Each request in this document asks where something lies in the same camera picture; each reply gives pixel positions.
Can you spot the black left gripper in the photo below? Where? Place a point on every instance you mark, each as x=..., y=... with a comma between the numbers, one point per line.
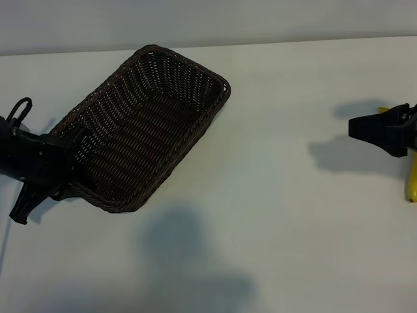
x=32, y=159

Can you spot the dark brown wicker basket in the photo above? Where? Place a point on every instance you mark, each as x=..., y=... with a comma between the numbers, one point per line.
x=146, y=130

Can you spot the yellow banana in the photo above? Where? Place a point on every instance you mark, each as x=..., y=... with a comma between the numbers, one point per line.
x=412, y=186

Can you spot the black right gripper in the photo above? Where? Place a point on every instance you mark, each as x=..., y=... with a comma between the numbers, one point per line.
x=413, y=130

